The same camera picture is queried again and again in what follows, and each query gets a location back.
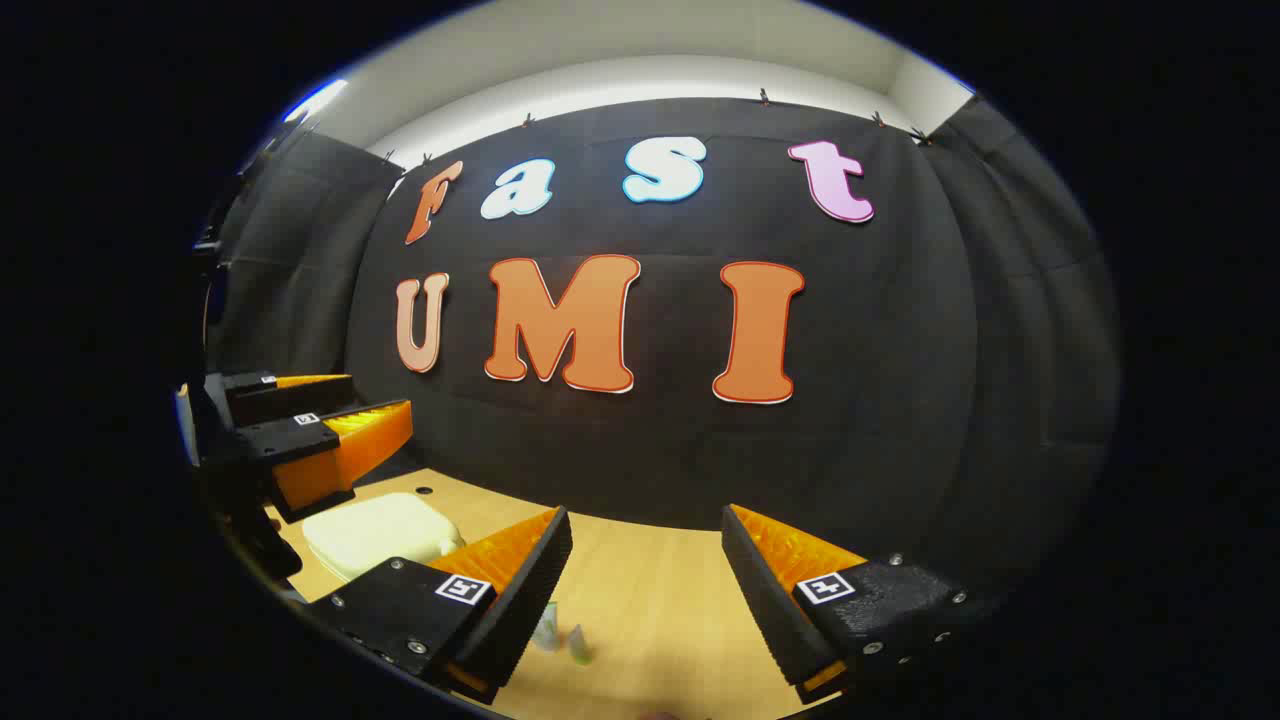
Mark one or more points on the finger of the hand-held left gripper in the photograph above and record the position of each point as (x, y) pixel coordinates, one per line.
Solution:
(290, 440)
(270, 400)

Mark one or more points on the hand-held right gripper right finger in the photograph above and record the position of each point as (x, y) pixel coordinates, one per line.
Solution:
(765, 600)

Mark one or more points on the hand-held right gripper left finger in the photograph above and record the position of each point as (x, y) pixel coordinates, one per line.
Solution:
(530, 590)

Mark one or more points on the white tube green label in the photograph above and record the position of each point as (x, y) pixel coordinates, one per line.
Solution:
(546, 628)

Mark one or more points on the pale yellow-green small suitcase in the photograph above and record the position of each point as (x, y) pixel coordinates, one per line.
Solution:
(380, 530)

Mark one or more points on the black backdrop cloth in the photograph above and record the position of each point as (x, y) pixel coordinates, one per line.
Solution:
(650, 440)

